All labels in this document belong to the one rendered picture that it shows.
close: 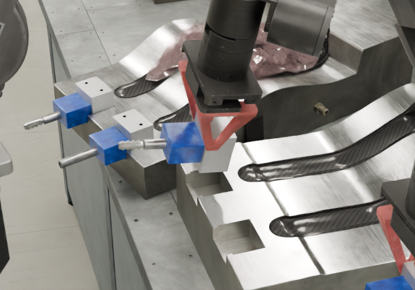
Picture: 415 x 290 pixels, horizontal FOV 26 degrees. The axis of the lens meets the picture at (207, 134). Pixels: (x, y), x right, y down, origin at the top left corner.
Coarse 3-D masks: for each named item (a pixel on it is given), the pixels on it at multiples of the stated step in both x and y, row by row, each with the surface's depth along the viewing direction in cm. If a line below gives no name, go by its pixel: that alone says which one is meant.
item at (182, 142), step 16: (176, 128) 104; (192, 128) 105; (128, 144) 102; (144, 144) 103; (160, 144) 103; (176, 144) 102; (192, 144) 103; (224, 144) 103; (176, 160) 103; (192, 160) 104; (208, 160) 104; (224, 160) 105
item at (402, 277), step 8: (408, 264) 87; (408, 272) 86; (384, 280) 87; (392, 280) 87; (400, 280) 87; (408, 280) 87; (368, 288) 86; (376, 288) 86; (384, 288) 86; (392, 288) 86; (400, 288) 86; (408, 288) 86
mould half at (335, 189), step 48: (384, 96) 120; (240, 144) 116; (288, 144) 117; (336, 144) 117; (240, 192) 108; (288, 192) 108; (336, 192) 109; (192, 240) 114; (288, 240) 101; (336, 240) 101; (384, 240) 102; (240, 288) 95; (288, 288) 96; (336, 288) 98
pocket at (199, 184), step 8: (192, 176) 112; (200, 176) 112; (208, 176) 113; (216, 176) 113; (224, 176) 111; (192, 184) 112; (200, 184) 113; (208, 184) 113; (216, 184) 113; (224, 184) 112; (192, 192) 110; (200, 192) 112; (208, 192) 112; (216, 192) 112; (224, 192) 112
